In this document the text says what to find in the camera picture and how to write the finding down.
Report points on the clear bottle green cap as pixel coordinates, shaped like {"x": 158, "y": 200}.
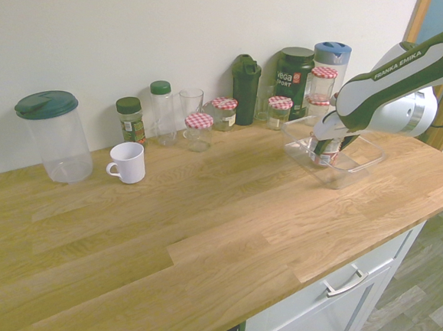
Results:
{"x": 163, "y": 115}

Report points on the tall clear drinking glass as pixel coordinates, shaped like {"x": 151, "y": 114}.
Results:
{"x": 190, "y": 101}

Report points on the white mug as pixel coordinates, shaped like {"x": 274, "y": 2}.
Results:
{"x": 129, "y": 163}

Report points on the dark green shaker bottle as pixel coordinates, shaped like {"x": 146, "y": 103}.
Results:
{"x": 245, "y": 90}

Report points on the empty jar red checked lid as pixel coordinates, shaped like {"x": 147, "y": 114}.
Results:
{"x": 322, "y": 83}
{"x": 198, "y": 132}
{"x": 317, "y": 108}

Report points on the labelled jar red checked lid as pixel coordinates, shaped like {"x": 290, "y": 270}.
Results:
{"x": 224, "y": 114}
{"x": 279, "y": 112}

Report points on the black Vega Sport tub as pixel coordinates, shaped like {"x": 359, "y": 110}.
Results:
{"x": 293, "y": 83}

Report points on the white kitchen cabinet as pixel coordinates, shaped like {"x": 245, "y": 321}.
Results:
{"x": 321, "y": 315}

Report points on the spice jar dark lid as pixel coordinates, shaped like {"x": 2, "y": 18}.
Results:
{"x": 132, "y": 122}

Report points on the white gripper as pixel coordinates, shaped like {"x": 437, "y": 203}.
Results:
{"x": 330, "y": 129}

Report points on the clear canister blue lid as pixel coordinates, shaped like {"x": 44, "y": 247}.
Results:
{"x": 339, "y": 61}

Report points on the large clear canister green lid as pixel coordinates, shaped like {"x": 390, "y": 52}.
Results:
{"x": 56, "y": 137}

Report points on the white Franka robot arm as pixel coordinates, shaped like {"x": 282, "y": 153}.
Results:
{"x": 395, "y": 98}

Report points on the clear plastic rectangular container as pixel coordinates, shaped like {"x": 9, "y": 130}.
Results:
{"x": 356, "y": 161}

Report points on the cereal cup with foil lid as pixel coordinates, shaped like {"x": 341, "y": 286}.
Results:
{"x": 327, "y": 155}

